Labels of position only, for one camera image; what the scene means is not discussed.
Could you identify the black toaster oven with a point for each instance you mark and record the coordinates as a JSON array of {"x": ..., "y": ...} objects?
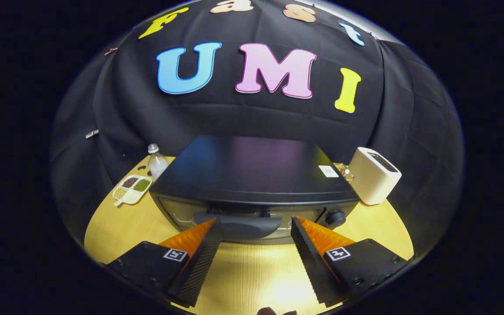
[{"x": 252, "y": 170}]

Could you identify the black backdrop cloth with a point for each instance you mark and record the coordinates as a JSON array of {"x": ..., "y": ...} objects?
[{"x": 147, "y": 113}]

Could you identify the copper cloth clip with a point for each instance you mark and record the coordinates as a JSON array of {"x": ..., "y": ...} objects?
[{"x": 111, "y": 50}]

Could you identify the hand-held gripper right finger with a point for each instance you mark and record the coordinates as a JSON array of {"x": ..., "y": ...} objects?
[{"x": 313, "y": 267}]

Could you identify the white divided spice dish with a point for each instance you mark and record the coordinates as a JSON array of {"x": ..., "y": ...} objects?
[{"x": 131, "y": 190}]

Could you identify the cream pop-up toaster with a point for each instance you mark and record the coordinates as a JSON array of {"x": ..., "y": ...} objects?
[{"x": 372, "y": 179}]

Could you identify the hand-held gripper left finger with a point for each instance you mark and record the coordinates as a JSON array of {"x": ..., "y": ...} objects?
[{"x": 199, "y": 267}]

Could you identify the clear plastic bottle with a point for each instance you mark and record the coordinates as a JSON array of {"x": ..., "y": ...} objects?
[{"x": 157, "y": 164}]

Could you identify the silver cloth clip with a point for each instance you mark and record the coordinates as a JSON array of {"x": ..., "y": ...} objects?
[{"x": 92, "y": 134}]

